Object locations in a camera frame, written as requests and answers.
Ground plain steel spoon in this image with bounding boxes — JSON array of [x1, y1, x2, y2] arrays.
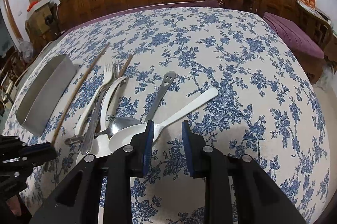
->
[[64, 117, 143, 146]]

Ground brown wooden chopstick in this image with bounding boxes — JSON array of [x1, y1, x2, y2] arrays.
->
[[118, 55, 133, 78], [51, 42, 111, 146]]

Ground purple armchair cushion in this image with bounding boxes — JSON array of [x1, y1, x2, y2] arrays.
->
[[263, 12, 325, 59]]

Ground steel spoon with smiley handle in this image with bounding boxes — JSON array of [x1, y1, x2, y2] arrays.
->
[[142, 71, 177, 125]]

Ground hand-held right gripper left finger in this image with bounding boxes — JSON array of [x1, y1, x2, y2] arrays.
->
[[29, 120, 155, 224]]

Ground rectangular steel tray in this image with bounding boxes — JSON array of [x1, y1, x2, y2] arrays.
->
[[16, 54, 77, 137]]

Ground wooden side table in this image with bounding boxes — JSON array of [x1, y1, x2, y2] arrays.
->
[[297, 3, 335, 61]]

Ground steel fork with patterned handle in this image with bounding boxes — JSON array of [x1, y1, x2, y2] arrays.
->
[[80, 61, 120, 155]]

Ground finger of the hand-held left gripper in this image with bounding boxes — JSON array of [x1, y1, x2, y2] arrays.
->
[[0, 154, 56, 199], [0, 136, 57, 157]]

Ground clear plastic bag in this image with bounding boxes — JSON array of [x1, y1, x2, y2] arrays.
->
[[18, 40, 36, 63]]

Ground slim white spoon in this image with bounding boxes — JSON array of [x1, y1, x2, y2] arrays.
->
[[76, 76, 128, 165]]

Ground wooden chair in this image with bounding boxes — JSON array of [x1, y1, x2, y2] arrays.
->
[[0, 46, 25, 109]]

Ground blue floral tablecloth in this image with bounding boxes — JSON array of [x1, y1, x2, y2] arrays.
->
[[3, 7, 331, 224]]

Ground white plastic fork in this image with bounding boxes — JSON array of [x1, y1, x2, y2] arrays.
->
[[74, 63, 115, 136]]

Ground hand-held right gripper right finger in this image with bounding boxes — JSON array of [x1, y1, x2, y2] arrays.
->
[[181, 120, 307, 224]]

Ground large cardboard box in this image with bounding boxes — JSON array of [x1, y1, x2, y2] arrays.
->
[[25, 3, 58, 37]]

